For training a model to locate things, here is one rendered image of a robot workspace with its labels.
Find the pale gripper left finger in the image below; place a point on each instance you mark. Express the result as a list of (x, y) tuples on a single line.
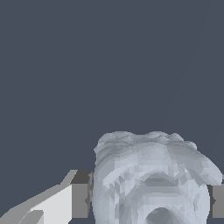
[(55, 201)]

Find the pale grey lumpy object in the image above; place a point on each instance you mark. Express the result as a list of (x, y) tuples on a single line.
[(151, 178)]

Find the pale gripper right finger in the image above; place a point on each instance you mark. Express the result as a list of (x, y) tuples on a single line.
[(218, 201)]

